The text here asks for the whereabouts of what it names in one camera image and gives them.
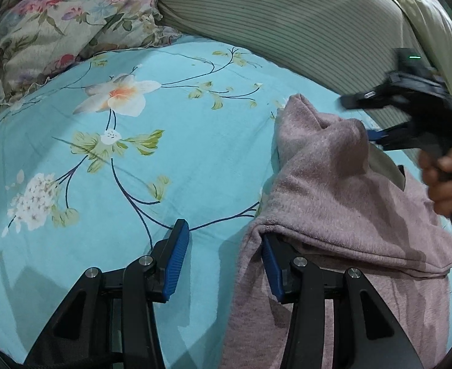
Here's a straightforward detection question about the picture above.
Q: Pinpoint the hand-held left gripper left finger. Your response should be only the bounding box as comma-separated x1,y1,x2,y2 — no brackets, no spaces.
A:
22,218,191,369

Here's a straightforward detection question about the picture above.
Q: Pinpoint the light green pillow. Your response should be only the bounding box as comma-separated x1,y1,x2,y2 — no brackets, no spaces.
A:
359,0,452,101

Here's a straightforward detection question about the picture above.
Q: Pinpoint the floral ruffled pillow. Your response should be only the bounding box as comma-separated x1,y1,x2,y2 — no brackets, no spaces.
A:
0,0,182,114

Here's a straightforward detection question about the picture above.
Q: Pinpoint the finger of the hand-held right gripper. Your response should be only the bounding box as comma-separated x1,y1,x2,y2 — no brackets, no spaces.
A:
366,122,426,151
340,89,392,110

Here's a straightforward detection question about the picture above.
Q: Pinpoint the green striped bedding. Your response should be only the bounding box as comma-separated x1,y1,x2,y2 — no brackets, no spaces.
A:
157,0,452,154

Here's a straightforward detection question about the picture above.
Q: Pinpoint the turquoise floral bed sheet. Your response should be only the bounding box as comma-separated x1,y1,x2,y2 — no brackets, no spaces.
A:
0,33,452,369

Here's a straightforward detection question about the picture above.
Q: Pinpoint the mauve knit garment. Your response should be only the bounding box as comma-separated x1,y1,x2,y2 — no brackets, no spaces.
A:
220,93,452,369

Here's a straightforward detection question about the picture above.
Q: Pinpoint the person's right hand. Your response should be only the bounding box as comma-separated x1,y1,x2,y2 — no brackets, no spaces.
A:
419,145,452,216

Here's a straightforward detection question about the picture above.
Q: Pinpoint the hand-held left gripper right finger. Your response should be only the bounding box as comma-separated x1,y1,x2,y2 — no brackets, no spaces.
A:
262,234,422,369

